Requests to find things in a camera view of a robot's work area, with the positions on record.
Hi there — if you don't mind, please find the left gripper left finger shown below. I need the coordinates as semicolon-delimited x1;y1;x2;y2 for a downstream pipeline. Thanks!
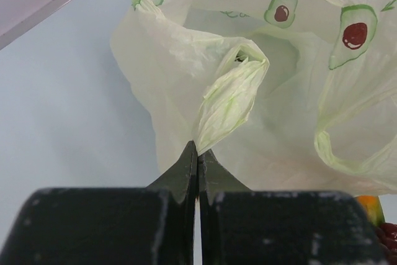
1;141;198;264

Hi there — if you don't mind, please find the green fake fruit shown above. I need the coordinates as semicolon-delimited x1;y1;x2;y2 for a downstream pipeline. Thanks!
355;195;385;227

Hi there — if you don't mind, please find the red fake grape bunch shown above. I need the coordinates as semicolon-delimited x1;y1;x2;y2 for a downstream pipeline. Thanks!
375;223;397;265

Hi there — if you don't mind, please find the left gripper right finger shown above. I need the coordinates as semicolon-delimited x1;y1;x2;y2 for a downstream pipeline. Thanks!
198;151;387;264

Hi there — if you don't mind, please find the yellow-green plastic bag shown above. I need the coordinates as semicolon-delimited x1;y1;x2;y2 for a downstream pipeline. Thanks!
110;0;396;195

